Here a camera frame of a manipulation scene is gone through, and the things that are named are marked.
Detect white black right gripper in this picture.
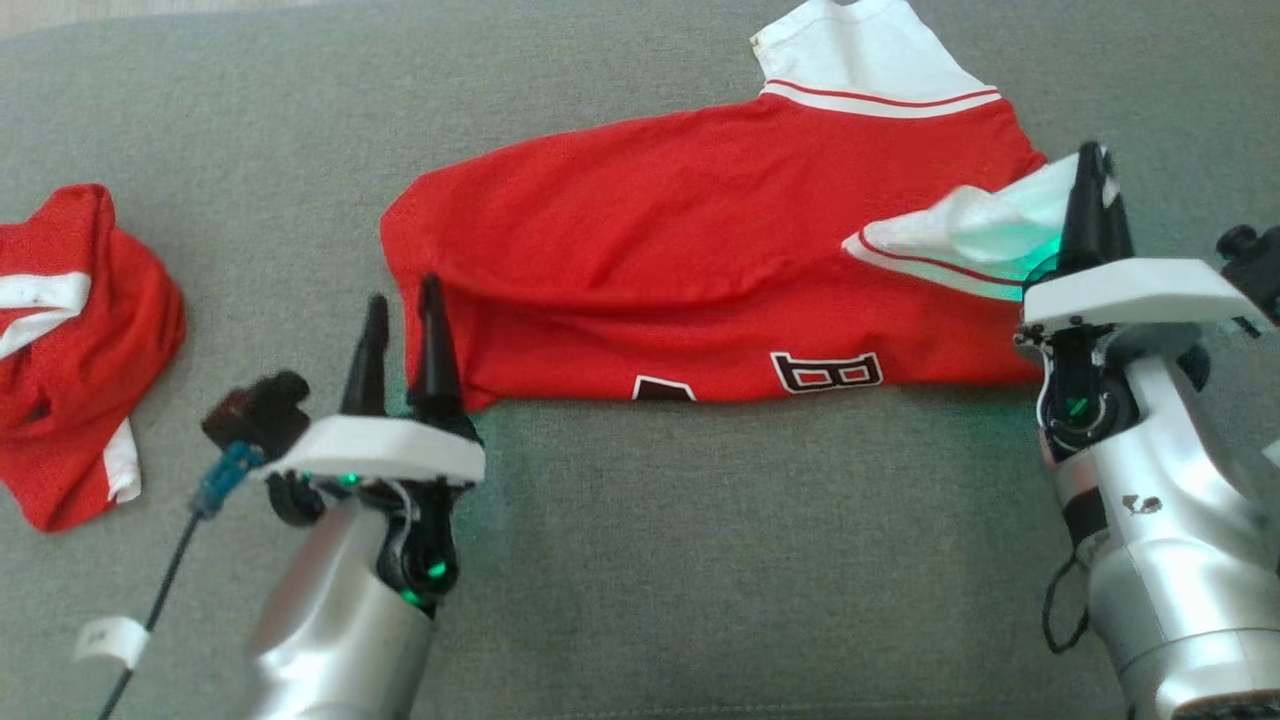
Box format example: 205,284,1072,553
1013,141,1275,459

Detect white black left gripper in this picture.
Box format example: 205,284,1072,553
263,273,488,615

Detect red white basketball jersey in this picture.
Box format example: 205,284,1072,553
380,0,1119,413

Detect red shorts with white trim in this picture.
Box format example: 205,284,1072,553
0,183,188,533

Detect grey fabric sofa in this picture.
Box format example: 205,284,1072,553
0,0,1280,720

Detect blue left camera cable plug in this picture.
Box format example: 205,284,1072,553
192,442,263,519

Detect black left camera cable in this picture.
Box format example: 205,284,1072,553
97,510,201,720

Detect black camera cable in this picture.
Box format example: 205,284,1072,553
97,510,201,720
1042,555,1093,656

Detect black right camera cable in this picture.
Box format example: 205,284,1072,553
1042,555,1093,656

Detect white label on left cable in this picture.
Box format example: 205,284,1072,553
75,617,151,669

